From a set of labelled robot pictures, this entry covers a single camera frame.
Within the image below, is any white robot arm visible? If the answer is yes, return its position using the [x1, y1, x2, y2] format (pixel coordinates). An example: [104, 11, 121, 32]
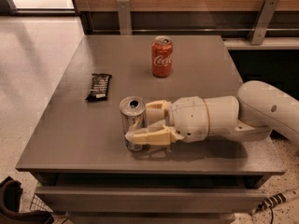
[125, 81, 299, 146]

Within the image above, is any silver blue redbull can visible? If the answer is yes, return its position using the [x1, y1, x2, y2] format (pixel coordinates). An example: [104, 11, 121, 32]
[119, 95, 148, 152]

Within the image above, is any black snack bar wrapper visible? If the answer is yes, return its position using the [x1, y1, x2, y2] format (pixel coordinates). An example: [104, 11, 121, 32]
[85, 73, 112, 102]

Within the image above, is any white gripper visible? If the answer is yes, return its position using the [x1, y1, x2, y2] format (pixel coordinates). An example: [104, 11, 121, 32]
[125, 96, 209, 146]

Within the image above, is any left grey metal bracket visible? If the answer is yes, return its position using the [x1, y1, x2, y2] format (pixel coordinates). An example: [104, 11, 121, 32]
[117, 0, 132, 35]

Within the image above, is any grey drawer front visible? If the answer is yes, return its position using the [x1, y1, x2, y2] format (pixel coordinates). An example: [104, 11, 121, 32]
[36, 187, 264, 214]

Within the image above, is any red coca-cola can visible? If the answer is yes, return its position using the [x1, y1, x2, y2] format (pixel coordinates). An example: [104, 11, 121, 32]
[151, 35, 173, 77]

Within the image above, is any grey drawer cabinet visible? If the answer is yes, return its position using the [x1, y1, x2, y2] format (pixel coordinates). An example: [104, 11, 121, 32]
[15, 35, 286, 224]

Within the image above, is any grey metal bracket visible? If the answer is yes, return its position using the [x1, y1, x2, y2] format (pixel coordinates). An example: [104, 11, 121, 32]
[248, 0, 280, 46]
[117, 0, 132, 35]

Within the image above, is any right grey metal bracket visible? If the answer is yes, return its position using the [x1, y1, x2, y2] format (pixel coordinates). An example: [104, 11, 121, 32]
[248, 0, 280, 46]

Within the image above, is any black white striped cable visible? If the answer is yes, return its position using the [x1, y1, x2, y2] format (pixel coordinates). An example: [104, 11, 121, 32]
[250, 187, 299, 215]

